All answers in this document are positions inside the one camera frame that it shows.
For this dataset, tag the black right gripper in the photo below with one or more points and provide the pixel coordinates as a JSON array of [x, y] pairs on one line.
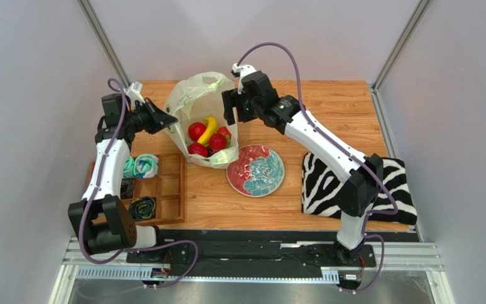
[[230, 106]]

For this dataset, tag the teal white rolled sock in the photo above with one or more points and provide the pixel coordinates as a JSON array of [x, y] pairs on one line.
[[146, 166]]

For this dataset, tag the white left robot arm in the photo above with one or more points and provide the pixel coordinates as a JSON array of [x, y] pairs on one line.
[[100, 220]]

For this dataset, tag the dark green rolled sock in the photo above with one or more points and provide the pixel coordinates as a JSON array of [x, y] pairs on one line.
[[143, 208]]

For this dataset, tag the red apple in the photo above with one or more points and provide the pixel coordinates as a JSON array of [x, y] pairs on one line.
[[196, 130]]

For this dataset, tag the pale green plastic bag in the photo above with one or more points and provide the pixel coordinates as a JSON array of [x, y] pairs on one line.
[[191, 101]]

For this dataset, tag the patterned ceramic plate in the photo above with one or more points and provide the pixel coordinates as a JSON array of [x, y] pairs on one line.
[[259, 171]]

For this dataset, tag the red round fruit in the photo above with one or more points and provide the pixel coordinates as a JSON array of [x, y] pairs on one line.
[[197, 149]]

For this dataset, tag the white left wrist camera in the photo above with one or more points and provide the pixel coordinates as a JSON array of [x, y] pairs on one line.
[[134, 94]]

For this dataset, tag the zebra striped cushion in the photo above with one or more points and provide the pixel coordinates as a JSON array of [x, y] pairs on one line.
[[320, 185]]

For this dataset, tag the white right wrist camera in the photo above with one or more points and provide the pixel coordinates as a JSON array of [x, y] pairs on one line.
[[240, 72]]

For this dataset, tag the black rolled sock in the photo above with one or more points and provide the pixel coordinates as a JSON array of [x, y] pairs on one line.
[[127, 188]]

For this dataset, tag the wooden compartment tray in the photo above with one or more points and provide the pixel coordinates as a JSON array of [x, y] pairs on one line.
[[167, 188]]

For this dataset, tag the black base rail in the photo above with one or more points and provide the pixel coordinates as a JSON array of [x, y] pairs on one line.
[[245, 254]]

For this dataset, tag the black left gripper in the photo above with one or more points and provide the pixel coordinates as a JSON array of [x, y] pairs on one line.
[[158, 119]]

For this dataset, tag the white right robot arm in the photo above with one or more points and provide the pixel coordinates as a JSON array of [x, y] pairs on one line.
[[360, 176]]

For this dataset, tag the yellow banana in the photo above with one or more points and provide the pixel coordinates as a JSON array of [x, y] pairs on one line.
[[211, 128]]

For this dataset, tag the red strawberry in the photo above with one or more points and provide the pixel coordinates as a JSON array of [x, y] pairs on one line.
[[225, 132]]

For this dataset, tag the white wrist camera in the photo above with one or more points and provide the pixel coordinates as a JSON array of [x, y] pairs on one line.
[[134, 94], [240, 72]]

